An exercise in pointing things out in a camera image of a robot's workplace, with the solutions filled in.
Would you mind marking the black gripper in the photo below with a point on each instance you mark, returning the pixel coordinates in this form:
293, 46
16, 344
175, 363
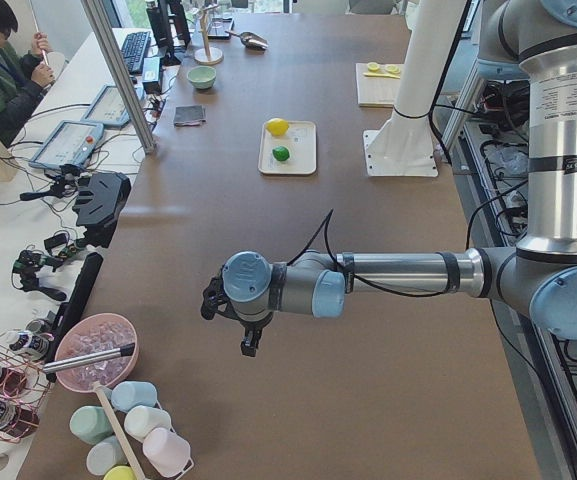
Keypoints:
251, 328

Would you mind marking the green lime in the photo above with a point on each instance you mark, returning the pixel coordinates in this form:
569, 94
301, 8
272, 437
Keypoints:
281, 153

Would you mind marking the yellow lemon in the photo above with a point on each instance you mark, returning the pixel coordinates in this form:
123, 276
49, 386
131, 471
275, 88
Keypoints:
277, 126

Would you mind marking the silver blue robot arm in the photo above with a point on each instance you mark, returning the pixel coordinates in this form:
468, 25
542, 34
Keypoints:
536, 277

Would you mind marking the cream rabbit tray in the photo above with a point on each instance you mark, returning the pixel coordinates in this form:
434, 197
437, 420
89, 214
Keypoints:
300, 139

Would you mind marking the light blue cup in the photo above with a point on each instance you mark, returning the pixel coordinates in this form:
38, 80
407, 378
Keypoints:
129, 394

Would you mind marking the white cup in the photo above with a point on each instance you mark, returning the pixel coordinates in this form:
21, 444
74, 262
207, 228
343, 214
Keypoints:
141, 420

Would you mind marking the pink bowl with ice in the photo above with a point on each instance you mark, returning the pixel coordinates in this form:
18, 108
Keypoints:
94, 334

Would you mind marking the pink cup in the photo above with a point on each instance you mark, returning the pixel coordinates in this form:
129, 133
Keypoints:
169, 453

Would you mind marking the black long bar device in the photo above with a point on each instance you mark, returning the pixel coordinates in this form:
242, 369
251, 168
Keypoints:
71, 311

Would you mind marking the mint green cup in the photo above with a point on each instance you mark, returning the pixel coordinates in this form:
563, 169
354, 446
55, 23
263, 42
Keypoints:
90, 424

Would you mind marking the pale grey-blue cup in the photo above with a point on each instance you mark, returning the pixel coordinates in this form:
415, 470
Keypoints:
104, 456

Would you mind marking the yellow cup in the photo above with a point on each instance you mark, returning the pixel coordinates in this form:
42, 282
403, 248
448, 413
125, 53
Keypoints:
120, 472

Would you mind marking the grey folded cloth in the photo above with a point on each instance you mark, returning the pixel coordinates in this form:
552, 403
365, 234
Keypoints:
190, 115

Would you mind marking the light green bowl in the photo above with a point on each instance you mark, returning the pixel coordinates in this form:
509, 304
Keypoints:
202, 77

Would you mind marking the near teach pendant tablet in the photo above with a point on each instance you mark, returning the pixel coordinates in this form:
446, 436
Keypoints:
71, 143

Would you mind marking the teach pendant tablet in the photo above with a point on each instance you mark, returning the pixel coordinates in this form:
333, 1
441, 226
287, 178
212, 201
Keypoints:
71, 143
108, 108

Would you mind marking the far teach pendant tablet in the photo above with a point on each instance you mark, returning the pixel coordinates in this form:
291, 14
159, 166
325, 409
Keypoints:
108, 108

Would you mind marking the wooden cutting board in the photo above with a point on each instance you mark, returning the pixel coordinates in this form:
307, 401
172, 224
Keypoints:
376, 92

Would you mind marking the wooden mug stand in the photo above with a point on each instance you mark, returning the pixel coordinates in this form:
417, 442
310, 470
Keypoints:
207, 55

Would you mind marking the yellow plastic knife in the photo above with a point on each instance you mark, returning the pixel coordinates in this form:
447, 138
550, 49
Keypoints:
380, 75

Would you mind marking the lemon slice near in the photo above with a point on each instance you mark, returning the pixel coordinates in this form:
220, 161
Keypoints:
373, 67

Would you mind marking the metal scoop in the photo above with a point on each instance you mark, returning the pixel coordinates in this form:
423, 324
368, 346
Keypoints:
250, 40

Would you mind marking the black keyboard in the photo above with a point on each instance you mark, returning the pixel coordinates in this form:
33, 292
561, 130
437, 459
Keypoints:
134, 49

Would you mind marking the person in green jacket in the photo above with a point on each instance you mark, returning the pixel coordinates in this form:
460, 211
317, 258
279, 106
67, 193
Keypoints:
23, 79

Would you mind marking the black camera mount wrist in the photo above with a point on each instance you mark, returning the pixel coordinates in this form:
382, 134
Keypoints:
216, 301

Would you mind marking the metal tongs handle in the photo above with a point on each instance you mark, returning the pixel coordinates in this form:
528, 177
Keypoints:
91, 358

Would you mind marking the wooden spoon handle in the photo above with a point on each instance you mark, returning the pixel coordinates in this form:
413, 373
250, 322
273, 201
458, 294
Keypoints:
100, 392

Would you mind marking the black plastic bracket device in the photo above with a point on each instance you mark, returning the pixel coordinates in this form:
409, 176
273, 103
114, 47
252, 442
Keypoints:
100, 199

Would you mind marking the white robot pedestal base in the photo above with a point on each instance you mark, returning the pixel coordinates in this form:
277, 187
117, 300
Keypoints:
403, 146

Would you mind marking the copper wire bottle rack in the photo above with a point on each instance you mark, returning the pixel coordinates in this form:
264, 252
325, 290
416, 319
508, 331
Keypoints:
23, 385

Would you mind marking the aluminium frame post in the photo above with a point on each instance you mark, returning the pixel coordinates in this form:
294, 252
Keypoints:
104, 34

